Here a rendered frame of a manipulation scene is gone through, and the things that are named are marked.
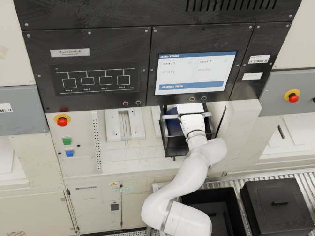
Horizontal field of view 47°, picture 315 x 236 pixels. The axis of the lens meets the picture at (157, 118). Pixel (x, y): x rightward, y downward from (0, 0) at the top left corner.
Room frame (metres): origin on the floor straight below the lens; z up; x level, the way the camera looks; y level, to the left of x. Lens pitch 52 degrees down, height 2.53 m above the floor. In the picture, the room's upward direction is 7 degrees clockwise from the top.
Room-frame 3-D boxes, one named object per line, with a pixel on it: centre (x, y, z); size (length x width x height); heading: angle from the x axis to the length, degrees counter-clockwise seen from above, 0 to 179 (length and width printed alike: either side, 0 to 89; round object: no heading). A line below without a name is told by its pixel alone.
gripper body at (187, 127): (0.97, -0.16, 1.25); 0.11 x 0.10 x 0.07; 14
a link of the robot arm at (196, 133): (0.91, -0.18, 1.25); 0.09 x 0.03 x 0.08; 104
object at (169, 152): (1.08, -0.14, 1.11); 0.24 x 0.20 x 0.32; 104
